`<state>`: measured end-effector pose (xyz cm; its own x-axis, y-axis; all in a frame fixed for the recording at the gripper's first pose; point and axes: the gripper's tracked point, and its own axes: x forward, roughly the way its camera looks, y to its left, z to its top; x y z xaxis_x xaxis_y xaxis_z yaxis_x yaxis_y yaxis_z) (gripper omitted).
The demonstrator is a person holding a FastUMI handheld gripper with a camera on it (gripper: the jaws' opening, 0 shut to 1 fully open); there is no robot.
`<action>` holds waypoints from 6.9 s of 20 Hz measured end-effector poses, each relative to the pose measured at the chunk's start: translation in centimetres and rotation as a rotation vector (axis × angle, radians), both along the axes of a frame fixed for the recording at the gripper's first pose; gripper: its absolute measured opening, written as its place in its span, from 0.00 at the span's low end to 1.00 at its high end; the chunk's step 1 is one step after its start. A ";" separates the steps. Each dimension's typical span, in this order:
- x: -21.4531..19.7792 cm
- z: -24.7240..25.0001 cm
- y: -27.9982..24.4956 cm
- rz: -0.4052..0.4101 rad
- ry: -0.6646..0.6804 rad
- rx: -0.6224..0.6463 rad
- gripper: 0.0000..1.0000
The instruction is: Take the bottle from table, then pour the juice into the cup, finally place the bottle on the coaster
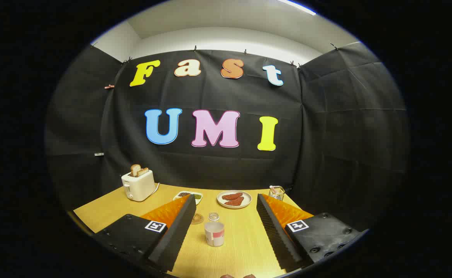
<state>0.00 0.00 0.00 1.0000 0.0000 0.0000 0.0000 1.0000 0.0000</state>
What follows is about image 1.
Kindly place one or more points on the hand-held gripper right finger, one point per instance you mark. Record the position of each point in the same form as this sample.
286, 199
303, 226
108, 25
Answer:
278, 239

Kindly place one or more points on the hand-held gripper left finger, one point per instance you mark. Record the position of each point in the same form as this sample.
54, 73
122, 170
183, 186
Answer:
175, 235

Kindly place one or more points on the round wooden coaster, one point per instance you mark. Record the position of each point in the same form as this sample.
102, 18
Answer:
198, 219

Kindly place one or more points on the clear plastic juice bottle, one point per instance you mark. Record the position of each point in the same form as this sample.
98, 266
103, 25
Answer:
214, 235

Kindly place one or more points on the wooden table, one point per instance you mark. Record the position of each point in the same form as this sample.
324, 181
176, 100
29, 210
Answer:
241, 247

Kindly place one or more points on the white divided snack tray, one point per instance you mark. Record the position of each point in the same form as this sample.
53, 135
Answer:
197, 197

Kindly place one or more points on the round white plate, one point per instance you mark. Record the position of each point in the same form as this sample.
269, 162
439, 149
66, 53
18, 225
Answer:
247, 197

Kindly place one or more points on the brown meat piece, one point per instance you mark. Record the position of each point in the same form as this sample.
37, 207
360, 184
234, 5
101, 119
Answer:
231, 196
235, 201

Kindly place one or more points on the white toaster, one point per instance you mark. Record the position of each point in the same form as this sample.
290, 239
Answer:
139, 187

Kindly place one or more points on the black backdrop cloth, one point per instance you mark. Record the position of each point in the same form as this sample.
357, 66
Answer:
210, 173

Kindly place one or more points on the toast slice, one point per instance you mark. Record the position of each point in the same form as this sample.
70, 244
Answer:
143, 171
134, 169

